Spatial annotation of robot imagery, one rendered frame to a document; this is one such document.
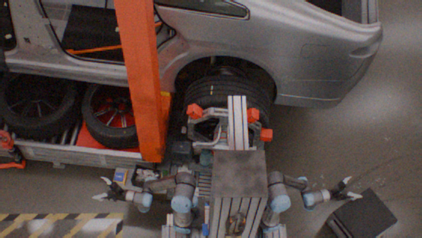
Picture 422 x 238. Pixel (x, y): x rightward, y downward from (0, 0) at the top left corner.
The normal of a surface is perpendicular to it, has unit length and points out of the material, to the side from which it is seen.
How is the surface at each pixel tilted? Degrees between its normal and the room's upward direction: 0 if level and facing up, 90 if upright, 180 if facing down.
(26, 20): 87
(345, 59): 90
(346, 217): 0
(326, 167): 0
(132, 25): 90
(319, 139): 0
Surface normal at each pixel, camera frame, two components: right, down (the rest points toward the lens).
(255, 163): 0.04, -0.50
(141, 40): -0.11, 0.86
